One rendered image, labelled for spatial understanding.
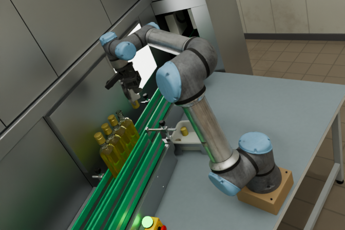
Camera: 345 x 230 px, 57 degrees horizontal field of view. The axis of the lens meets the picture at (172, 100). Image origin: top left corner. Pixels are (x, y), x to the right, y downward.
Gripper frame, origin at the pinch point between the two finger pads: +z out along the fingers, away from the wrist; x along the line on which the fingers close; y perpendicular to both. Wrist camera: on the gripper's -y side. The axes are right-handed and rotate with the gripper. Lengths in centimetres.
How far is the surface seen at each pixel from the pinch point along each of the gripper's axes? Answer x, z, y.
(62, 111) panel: -21.5, -16.3, -22.0
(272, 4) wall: 247, 68, 99
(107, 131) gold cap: -21.1, -1.1, -8.4
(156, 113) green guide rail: 10.9, 17.9, 3.9
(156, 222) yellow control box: -47, 30, 6
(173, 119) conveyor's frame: 20.2, 31.3, 8.3
